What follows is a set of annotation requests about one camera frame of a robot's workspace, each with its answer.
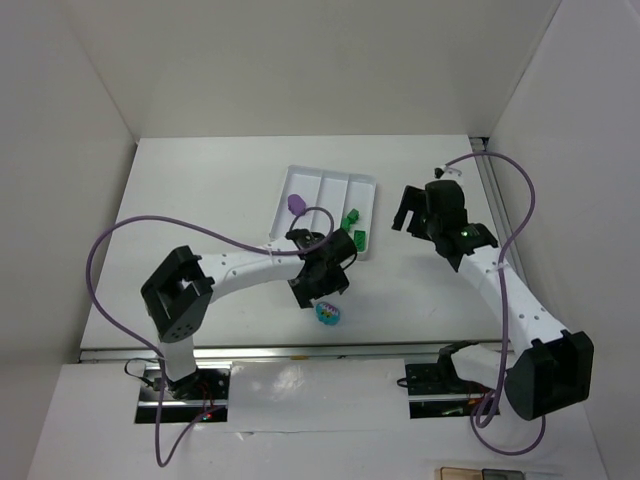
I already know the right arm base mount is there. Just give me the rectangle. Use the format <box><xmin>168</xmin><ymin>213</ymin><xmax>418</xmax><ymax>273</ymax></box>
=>
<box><xmin>396</xmin><ymin>363</ymin><xmax>489</xmax><ymax>419</ymax></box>

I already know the aluminium side rail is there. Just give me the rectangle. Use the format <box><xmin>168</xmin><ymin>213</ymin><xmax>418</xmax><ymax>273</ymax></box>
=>
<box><xmin>469</xmin><ymin>135</ymin><xmax>551</xmax><ymax>354</ymax></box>

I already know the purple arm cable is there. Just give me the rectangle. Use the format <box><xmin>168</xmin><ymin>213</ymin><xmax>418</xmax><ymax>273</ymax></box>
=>
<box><xmin>434</xmin><ymin>152</ymin><xmax>546</xmax><ymax>456</ymax></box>
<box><xmin>87</xmin><ymin>205</ymin><xmax>335</xmax><ymax>468</ymax></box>

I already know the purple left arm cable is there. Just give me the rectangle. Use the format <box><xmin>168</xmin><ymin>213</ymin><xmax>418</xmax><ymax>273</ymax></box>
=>
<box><xmin>87</xmin><ymin>205</ymin><xmax>335</xmax><ymax>468</ymax></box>

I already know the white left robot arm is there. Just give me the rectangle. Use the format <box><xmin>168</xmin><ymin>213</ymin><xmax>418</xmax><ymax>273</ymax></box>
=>
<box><xmin>141</xmin><ymin>229</ymin><xmax>358</xmax><ymax>400</ymax></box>

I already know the purple rounded lego piece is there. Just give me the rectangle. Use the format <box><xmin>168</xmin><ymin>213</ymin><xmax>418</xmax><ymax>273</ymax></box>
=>
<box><xmin>287</xmin><ymin>194</ymin><xmax>307</xmax><ymax>216</ymax></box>

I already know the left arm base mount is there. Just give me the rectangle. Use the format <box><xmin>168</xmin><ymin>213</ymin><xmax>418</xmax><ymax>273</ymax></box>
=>
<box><xmin>123</xmin><ymin>360</ymin><xmax>230</xmax><ymax>424</ymax></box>

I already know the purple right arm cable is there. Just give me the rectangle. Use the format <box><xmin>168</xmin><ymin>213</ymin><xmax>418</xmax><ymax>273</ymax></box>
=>
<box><xmin>434</xmin><ymin>152</ymin><xmax>546</xmax><ymax>456</ymax></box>

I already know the white three-compartment tray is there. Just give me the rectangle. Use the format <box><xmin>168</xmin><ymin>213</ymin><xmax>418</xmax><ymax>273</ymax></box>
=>
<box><xmin>268</xmin><ymin>165</ymin><xmax>378</xmax><ymax>262</ymax></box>

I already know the aluminium front rail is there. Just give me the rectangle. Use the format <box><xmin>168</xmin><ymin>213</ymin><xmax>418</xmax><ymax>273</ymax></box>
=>
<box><xmin>79</xmin><ymin>341</ymin><xmax>551</xmax><ymax>365</ymax></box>

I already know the green sloped lego brick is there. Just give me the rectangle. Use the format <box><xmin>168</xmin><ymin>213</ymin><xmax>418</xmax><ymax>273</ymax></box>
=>
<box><xmin>347</xmin><ymin>209</ymin><xmax>360</xmax><ymax>222</ymax></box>

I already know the green long lego brick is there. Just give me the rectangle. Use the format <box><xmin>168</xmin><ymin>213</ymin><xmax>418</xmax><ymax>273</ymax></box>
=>
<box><xmin>353</xmin><ymin>230</ymin><xmax>367</xmax><ymax>252</ymax></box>

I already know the brown box at edge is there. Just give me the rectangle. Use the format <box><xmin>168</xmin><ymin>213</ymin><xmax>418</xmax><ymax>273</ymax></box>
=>
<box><xmin>434</xmin><ymin>466</ymin><xmax>483</xmax><ymax>480</ymax></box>

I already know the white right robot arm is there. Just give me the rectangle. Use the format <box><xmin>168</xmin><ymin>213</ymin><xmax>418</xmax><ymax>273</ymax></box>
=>
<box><xmin>392</xmin><ymin>180</ymin><xmax>594</xmax><ymax>420</ymax></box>

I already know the grey box at edge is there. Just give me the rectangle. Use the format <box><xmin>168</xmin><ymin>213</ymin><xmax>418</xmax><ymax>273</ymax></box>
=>
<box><xmin>481</xmin><ymin>468</ymin><xmax>525</xmax><ymax>480</ymax></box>

